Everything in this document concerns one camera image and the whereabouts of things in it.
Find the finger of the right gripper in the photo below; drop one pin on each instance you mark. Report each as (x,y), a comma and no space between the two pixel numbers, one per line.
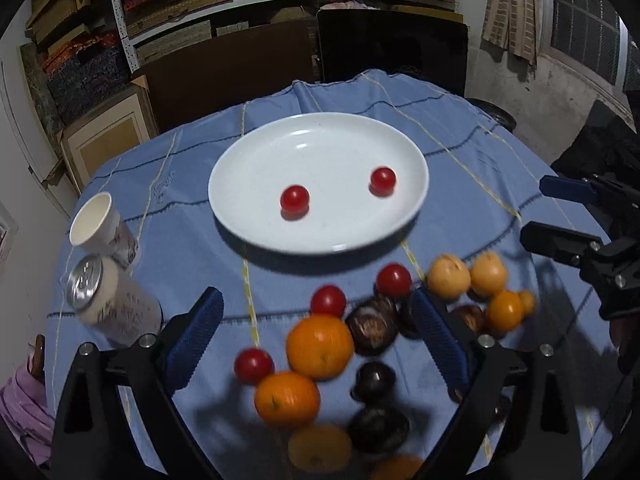
(576,191)
(561,245)

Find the large orange mandarin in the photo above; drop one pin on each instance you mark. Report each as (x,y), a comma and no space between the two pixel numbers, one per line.
(320,347)

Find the white paper cup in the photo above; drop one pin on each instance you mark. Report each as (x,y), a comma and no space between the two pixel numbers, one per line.
(98,228)

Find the person right hand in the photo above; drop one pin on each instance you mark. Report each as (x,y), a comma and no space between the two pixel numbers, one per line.
(624,333)

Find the red cherry tomato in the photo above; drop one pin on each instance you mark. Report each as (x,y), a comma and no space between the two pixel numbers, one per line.
(383,181)
(295,200)
(253,365)
(394,281)
(328,300)

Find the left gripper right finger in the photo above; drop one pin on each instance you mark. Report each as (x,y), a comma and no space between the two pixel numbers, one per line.
(540,438)

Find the black round stool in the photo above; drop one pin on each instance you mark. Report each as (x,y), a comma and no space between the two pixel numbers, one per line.
(500,115)

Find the black chair back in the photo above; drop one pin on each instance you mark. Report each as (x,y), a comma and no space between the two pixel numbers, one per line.
(420,46)

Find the cardboard framed box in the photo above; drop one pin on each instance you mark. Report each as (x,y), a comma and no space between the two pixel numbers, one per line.
(117,125)

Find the pale yellow pepino melon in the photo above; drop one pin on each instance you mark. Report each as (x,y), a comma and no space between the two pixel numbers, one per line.
(448,277)

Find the orange fruit at bottom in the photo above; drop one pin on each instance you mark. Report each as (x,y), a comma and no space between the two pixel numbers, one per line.
(397,467)

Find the pale orange loquat fruit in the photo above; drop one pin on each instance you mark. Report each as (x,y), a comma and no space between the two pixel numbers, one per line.
(488,274)

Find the pink purple cloth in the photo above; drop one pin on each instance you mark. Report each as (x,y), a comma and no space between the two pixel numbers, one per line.
(25,412)

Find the dark purple plum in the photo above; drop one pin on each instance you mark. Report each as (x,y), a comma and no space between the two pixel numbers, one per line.
(375,383)
(378,431)

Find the small yellow orange fruit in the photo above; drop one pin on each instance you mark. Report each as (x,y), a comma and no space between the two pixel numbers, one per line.
(528,301)

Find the window with grille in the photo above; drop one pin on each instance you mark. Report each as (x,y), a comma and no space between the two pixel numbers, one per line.
(590,38)

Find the white oval plate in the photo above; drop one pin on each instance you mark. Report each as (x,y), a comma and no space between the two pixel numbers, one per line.
(332,155)

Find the blue checked tablecloth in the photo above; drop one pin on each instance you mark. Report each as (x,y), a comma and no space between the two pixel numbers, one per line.
(484,188)

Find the dark brown chair back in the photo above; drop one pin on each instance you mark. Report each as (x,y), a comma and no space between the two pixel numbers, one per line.
(215,74)

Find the beige patterned curtain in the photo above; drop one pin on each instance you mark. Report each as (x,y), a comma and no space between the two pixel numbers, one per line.
(513,25)

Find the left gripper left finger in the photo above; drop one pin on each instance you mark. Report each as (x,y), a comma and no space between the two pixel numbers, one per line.
(92,438)

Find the white drink can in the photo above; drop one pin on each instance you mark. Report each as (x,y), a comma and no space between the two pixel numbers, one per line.
(107,299)

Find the yellow orange tomato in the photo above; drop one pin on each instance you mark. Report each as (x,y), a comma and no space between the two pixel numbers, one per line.
(320,449)

